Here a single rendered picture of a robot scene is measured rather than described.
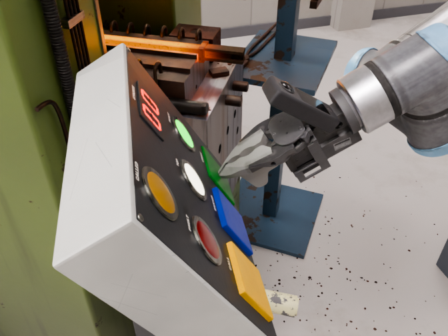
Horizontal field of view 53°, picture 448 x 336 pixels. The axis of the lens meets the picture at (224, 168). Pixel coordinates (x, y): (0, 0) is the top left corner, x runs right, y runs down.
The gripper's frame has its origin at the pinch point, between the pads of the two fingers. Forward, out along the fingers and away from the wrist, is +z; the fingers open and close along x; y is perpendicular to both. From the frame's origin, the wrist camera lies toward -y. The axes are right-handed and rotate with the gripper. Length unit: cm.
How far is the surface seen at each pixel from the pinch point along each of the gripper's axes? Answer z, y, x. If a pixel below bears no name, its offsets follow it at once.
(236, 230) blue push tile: 0.9, -0.1, -12.5
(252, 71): -9, 35, 79
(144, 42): 9, -3, 52
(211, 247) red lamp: 1.3, -8.8, -21.1
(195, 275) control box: 1.8, -12.5, -26.6
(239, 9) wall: -18, 104, 288
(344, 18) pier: -87, 156, 282
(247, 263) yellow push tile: 0.9, 0.2, -17.8
